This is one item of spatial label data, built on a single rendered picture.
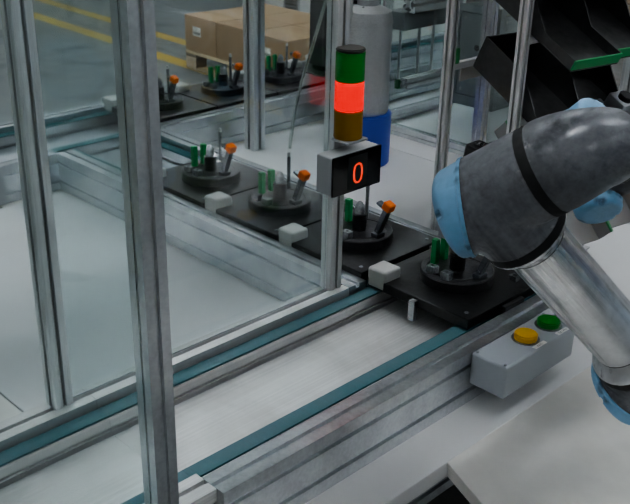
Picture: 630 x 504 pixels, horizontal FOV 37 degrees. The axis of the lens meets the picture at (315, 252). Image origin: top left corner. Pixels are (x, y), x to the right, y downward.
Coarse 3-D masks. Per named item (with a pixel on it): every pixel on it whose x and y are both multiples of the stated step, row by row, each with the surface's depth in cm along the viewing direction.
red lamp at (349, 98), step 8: (336, 88) 160; (344, 88) 158; (352, 88) 158; (360, 88) 159; (336, 96) 160; (344, 96) 159; (352, 96) 159; (360, 96) 160; (336, 104) 161; (344, 104) 160; (352, 104) 160; (360, 104) 160; (344, 112) 160; (352, 112) 160
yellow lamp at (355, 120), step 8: (336, 112) 161; (360, 112) 161; (336, 120) 162; (344, 120) 161; (352, 120) 161; (360, 120) 162; (336, 128) 162; (344, 128) 161; (352, 128) 161; (360, 128) 162; (336, 136) 163; (344, 136) 162; (352, 136) 162; (360, 136) 163
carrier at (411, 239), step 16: (368, 192) 199; (352, 208) 199; (368, 208) 201; (352, 224) 196; (368, 224) 199; (400, 224) 204; (352, 240) 191; (368, 240) 191; (384, 240) 192; (400, 240) 197; (416, 240) 197; (352, 256) 189; (368, 256) 189; (384, 256) 189; (400, 256) 189; (352, 272) 184
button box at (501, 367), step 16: (560, 320) 168; (512, 336) 162; (544, 336) 163; (560, 336) 164; (480, 352) 158; (496, 352) 158; (512, 352) 158; (528, 352) 158; (544, 352) 161; (560, 352) 166; (480, 368) 157; (496, 368) 155; (512, 368) 155; (528, 368) 159; (544, 368) 163; (480, 384) 158; (496, 384) 156; (512, 384) 156
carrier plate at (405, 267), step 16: (416, 256) 190; (480, 256) 190; (400, 272) 183; (416, 272) 183; (496, 272) 183; (512, 272) 184; (384, 288) 179; (400, 288) 176; (416, 288) 177; (496, 288) 177; (512, 288) 177; (528, 288) 178; (432, 304) 171; (448, 304) 171; (464, 304) 171; (480, 304) 171; (496, 304) 171; (448, 320) 169; (464, 320) 166; (480, 320) 169
